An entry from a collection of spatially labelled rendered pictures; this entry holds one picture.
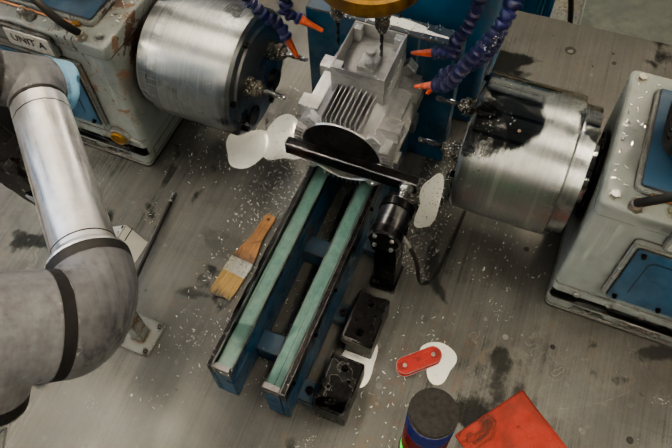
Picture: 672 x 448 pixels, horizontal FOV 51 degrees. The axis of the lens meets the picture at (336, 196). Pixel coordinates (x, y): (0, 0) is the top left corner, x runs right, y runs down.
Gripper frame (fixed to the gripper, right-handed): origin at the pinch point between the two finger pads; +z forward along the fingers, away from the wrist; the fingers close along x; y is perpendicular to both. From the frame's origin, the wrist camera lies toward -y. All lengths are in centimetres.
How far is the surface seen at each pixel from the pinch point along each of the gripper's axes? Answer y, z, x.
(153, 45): 35.5, -5.6, 2.9
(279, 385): -6.9, 38.0, -16.1
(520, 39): 95, 58, -21
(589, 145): 40, 42, -57
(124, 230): 2.5, 6.3, -3.5
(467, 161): 33, 34, -42
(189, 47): 36.7, -1.9, -3.0
